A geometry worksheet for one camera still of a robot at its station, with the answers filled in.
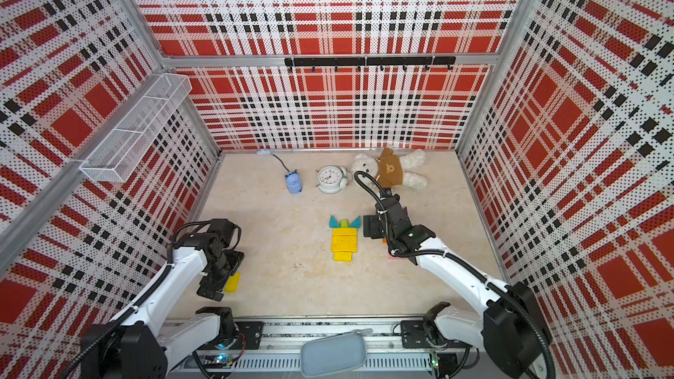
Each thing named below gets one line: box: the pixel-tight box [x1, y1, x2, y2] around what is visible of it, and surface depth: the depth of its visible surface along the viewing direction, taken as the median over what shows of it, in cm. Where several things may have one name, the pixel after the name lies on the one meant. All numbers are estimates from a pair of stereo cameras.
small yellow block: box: [333, 251, 352, 263], surface depth 90 cm
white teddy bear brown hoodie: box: [351, 147, 428, 192], surface depth 107 cm
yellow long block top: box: [331, 235, 358, 244], surface depth 94 cm
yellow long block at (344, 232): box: [331, 227, 358, 236], surface depth 97 cm
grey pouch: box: [300, 328, 373, 379], surface depth 70 cm
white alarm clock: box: [315, 164, 349, 194], surface depth 109 cm
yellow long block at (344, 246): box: [331, 242, 358, 252], surface depth 93 cm
